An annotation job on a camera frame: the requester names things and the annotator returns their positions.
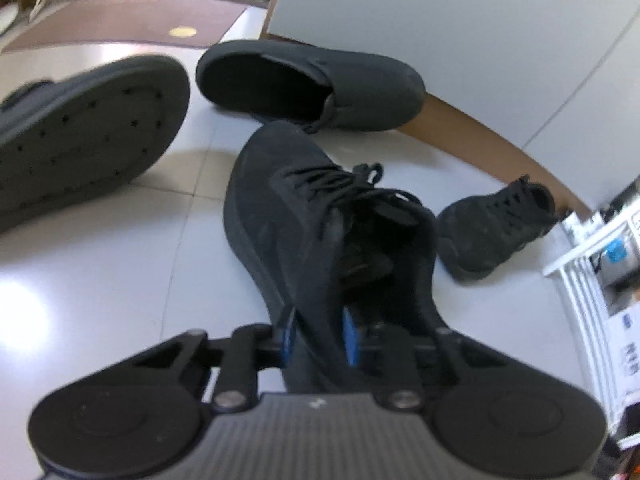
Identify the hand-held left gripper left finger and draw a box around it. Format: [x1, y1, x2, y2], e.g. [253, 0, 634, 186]
[135, 309, 301, 413]

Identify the black lace-up sneaker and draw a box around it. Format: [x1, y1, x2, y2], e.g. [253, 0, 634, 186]
[436, 175, 557, 282]
[223, 120, 453, 396]

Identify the clear bottle with blue label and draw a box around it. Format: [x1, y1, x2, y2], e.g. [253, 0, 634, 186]
[590, 230, 640, 291]

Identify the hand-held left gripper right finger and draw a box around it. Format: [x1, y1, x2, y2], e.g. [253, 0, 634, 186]
[341, 309, 506, 411]

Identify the black clog with heel strap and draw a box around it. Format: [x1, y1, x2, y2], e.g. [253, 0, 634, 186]
[195, 40, 427, 135]
[0, 55, 191, 233]

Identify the brown door mat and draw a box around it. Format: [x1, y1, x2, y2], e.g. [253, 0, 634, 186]
[2, 0, 248, 53]

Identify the white wire rack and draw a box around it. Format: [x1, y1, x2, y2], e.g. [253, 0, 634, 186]
[542, 175, 640, 441]

